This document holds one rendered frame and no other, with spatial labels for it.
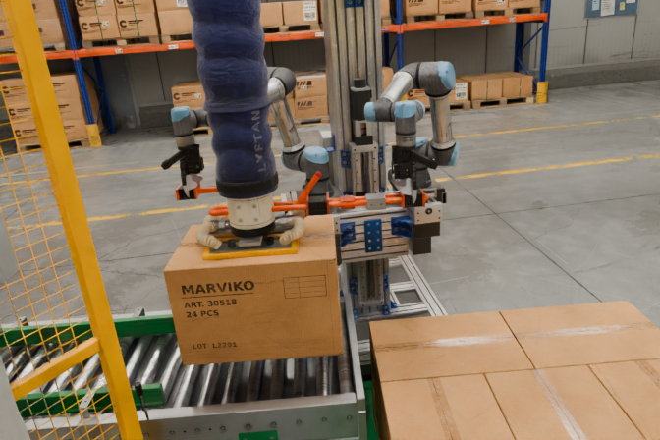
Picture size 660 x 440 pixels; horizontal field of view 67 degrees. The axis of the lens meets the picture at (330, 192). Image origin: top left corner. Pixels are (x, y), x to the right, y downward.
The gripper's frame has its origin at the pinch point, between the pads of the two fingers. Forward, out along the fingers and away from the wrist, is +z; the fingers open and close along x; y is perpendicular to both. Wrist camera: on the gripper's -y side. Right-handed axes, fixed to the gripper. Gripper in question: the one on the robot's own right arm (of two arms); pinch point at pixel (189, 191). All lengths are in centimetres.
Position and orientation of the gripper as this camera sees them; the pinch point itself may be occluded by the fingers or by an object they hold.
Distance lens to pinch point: 218.9
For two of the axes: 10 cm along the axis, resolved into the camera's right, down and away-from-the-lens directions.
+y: 10.0, -0.7, -0.1
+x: -0.2, -3.4, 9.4
